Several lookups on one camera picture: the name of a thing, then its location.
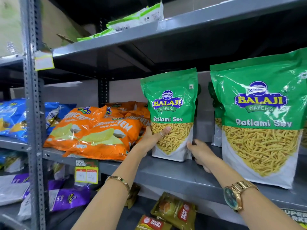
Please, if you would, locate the person's left hand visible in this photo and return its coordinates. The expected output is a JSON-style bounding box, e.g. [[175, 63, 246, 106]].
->
[[131, 126, 172, 158]]

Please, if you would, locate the person's right hand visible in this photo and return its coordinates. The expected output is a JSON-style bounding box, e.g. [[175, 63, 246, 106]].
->
[[187, 139, 222, 174]]

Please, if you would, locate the green sev snack packet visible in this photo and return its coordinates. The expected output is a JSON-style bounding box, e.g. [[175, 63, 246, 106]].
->
[[208, 81, 225, 148], [210, 47, 307, 190], [140, 68, 199, 163], [301, 121, 307, 149]]

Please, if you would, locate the person's left forearm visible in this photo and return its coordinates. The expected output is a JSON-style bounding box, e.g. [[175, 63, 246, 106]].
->
[[71, 146, 145, 230]]

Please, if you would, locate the person's right forearm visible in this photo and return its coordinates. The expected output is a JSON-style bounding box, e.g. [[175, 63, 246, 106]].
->
[[211, 161, 305, 230]]

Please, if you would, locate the grey metal shelf rack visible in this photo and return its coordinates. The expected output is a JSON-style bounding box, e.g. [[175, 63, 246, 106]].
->
[[0, 0, 307, 230]]

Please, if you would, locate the gold wristwatch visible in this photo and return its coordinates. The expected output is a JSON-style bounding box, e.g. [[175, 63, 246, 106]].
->
[[223, 180, 259, 212]]

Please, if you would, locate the olive green tea packet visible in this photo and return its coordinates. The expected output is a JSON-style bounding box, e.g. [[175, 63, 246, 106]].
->
[[150, 192, 197, 230], [134, 215, 172, 230]]

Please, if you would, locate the pile of orange chip packets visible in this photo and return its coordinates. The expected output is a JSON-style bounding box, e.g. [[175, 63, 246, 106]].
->
[[43, 101, 152, 161]]

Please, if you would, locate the gold foil packet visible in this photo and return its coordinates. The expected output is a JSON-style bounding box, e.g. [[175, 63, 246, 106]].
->
[[124, 183, 141, 209]]

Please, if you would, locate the green and white price tag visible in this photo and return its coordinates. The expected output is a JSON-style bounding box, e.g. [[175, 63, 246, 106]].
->
[[75, 159, 99, 184]]

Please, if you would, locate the blue chip packet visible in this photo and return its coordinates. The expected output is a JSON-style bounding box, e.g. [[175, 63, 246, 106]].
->
[[47, 103, 77, 136], [44, 102, 60, 129], [0, 98, 27, 143]]

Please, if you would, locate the purple and white snack packet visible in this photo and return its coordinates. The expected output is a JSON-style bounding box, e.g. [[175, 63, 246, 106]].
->
[[0, 173, 31, 206], [18, 185, 91, 222]]

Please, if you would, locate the white and green packet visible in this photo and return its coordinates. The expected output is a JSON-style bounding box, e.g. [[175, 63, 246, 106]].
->
[[106, 0, 165, 31]]

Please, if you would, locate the light green flat packet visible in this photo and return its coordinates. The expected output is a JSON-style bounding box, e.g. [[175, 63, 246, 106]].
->
[[76, 28, 116, 42]]

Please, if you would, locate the black and green shelf tag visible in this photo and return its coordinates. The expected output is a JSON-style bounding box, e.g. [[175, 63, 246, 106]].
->
[[280, 208, 307, 229]]

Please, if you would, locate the pale yellow shelf tag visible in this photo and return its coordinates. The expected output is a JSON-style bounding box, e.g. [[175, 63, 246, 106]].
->
[[34, 50, 55, 71]]

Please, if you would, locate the blue and white snack packet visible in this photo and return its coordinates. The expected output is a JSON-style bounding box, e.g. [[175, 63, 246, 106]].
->
[[0, 151, 29, 173]]

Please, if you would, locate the cardboard box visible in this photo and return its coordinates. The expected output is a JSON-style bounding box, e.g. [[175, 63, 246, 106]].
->
[[0, 0, 83, 57]]

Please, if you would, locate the gold bracelet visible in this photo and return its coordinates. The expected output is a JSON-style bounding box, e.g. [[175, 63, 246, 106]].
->
[[105, 176, 131, 197]]

